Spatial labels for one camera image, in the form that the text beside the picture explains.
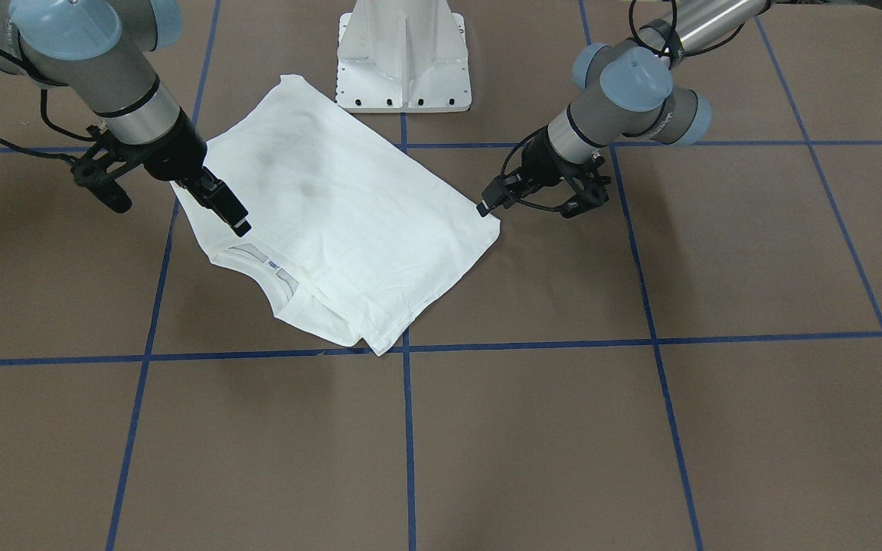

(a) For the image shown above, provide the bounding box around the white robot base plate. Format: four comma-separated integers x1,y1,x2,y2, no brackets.
334,1,473,114

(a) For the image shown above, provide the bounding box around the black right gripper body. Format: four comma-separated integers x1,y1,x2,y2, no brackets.
70,115,252,236

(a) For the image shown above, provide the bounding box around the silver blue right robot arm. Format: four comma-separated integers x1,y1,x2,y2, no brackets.
0,1,251,236

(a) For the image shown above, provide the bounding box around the white long-sleeve printed shirt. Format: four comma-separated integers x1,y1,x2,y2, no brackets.
174,74,500,356

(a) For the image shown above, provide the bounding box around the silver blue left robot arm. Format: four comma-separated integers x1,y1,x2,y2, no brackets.
477,1,771,219

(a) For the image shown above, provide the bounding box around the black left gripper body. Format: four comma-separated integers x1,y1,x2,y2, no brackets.
476,126,610,219

